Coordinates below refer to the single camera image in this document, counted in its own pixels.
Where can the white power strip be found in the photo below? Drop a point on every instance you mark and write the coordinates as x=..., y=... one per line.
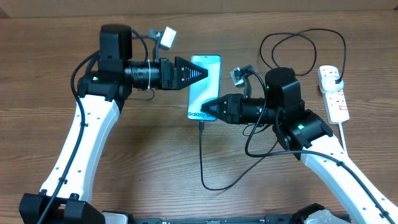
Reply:
x=335, y=103

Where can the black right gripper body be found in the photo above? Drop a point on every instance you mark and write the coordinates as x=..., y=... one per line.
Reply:
x=236, y=108

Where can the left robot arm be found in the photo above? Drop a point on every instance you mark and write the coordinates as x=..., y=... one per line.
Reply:
x=109, y=78

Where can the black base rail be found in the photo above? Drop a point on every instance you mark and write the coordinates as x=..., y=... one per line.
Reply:
x=202, y=221

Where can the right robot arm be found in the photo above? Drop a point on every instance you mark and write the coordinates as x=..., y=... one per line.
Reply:
x=304, y=134

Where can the white USB charger plug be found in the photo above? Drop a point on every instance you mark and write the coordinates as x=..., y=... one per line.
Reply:
x=330, y=85

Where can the blue Galaxy smartphone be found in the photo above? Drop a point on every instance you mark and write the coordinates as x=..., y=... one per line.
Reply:
x=206, y=89

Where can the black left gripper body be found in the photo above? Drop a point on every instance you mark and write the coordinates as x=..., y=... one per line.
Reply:
x=164, y=83

